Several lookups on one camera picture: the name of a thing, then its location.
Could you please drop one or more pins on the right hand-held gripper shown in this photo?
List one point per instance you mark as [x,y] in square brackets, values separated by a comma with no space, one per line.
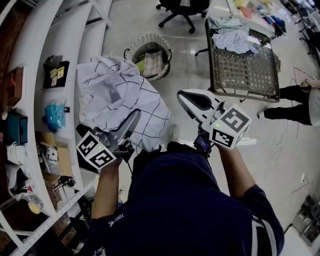
[230,125]

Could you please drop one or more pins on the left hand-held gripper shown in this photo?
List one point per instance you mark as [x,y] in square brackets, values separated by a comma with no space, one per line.
[96,152]

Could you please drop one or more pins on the white checked clothes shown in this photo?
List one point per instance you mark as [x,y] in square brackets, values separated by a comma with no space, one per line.
[117,87]

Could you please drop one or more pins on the grey plaid clothes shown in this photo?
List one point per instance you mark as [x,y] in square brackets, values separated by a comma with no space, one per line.
[153,62]

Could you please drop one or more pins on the pale blue patterned clothes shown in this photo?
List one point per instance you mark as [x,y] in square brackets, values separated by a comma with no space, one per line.
[235,41]

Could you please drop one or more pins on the wicker laundry basket white liner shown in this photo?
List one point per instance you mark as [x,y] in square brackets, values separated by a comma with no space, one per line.
[150,40]

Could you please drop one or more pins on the light blue garment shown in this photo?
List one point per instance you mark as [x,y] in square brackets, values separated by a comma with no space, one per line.
[225,23]

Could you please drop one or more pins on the pile of colourful clothes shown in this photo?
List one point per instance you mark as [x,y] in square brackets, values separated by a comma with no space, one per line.
[246,12]

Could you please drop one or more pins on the person's right forearm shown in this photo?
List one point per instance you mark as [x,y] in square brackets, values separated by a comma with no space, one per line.
[235,170]

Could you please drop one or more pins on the person's left forearm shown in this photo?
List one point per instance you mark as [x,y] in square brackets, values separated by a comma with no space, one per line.
[105,190]

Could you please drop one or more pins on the person's white shoe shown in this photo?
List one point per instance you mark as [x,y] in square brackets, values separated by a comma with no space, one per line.
[175,133]

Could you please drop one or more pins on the black stand base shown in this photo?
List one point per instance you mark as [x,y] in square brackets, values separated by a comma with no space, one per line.
[201,52]

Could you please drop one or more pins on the person's black trousers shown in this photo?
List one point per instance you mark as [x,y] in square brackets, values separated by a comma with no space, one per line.
[175,147]

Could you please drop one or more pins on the cardboard box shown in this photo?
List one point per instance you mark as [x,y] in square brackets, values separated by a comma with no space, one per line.
[63,156]

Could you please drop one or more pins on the teal packet in plastic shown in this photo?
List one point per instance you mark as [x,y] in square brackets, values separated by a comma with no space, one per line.
[55,116]

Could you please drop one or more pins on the white device in plastic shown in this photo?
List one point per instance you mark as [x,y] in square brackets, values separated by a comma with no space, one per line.
[50,156]

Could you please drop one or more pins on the black flat box yellow tags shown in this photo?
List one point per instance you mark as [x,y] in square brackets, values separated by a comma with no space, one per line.
[56,81]

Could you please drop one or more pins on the black hand tool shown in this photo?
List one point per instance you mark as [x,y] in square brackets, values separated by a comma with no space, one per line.
[65,181]

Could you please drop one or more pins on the black mesh office chair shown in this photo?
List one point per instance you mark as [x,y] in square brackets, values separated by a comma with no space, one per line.
[185,10]

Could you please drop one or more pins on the dark grey pouch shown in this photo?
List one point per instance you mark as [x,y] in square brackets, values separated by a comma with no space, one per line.
[52,60]

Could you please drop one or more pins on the person's navy shirt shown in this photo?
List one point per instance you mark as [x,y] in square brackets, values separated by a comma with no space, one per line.
[180,212]

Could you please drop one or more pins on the white metal shelving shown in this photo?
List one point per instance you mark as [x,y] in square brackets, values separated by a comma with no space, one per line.
[70,37]

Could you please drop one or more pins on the teal box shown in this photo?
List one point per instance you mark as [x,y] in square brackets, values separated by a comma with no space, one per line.
[17,127]

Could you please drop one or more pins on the brown wooden box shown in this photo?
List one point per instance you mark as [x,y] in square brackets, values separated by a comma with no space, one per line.
[15,87]

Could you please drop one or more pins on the yellow sponge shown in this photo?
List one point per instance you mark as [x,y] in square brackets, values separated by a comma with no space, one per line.
[33,207]

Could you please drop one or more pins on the white plastic bag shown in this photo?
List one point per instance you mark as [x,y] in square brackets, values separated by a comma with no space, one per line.
[15,180]

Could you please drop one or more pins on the grey electronic equipment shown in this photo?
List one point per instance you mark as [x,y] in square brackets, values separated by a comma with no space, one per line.
[307,220]

